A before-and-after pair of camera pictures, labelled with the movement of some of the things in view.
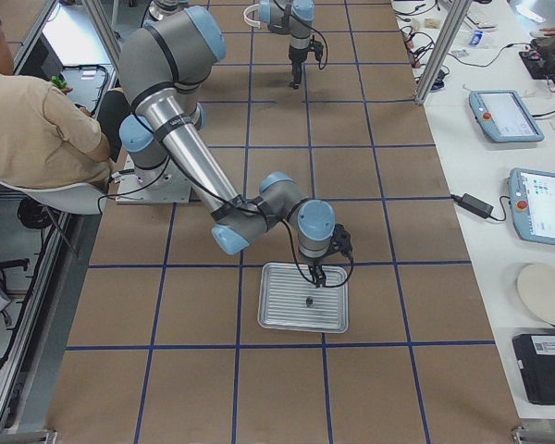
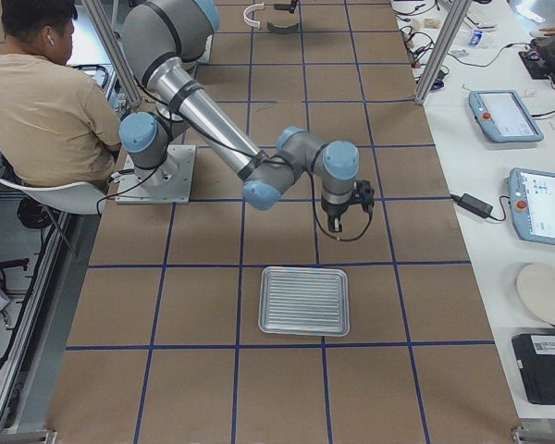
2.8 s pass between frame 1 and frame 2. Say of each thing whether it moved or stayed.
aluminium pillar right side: stayed
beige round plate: stayed
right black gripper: moved
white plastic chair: stayed
